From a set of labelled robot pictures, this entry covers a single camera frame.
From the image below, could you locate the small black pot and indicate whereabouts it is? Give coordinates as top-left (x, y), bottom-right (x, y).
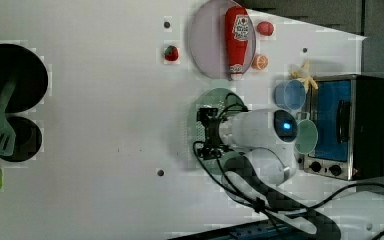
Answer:
top-left (0, 116), bottom-right (42, 162)

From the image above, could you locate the black toaster oven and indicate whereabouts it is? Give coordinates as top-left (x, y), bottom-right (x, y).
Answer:
top-left (303, 74), bottom-right (384, 181)

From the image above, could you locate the blue cup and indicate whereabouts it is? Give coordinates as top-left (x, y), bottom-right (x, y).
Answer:
top-left (274, 79), bottom-right (306, 110)

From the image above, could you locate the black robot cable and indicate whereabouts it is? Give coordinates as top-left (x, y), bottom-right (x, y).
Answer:
top-left (192, 92), bottom-right (384, 240)

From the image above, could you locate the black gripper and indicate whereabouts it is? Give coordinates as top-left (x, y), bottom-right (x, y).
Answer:
top-left (197, 108), bottom-right (229, 160)

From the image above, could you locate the green mug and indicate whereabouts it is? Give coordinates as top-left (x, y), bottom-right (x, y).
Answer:
top-left (295, 112), bottom-right (318, 154)

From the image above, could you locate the red strawberry toy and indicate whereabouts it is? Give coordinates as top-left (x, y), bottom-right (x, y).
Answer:
top-left (164, 45), bottom-right (179, 62)

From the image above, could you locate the grey round plate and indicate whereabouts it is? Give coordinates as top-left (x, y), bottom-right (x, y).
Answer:
top-left (189, 0), bottom-right (256, 80)

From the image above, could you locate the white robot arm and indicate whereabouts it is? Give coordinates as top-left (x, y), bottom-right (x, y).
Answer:
top-left (193, 104), bottom-right (384, 240)

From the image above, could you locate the red ketchup bottle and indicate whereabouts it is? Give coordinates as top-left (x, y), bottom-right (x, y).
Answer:
top-left (225, 6), bottom-right (249, 80)

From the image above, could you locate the red green toy apple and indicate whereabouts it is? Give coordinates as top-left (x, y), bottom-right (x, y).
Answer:
top-left (256, 21), bottom-right (274, 36)

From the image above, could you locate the orange slice toy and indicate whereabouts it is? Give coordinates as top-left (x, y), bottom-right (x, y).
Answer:
top-left (252, 54), bottom-right (268, 70)

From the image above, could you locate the peeled banana toy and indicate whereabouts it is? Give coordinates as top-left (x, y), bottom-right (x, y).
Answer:
top-left (290, 60), bottom-right (318, 92)

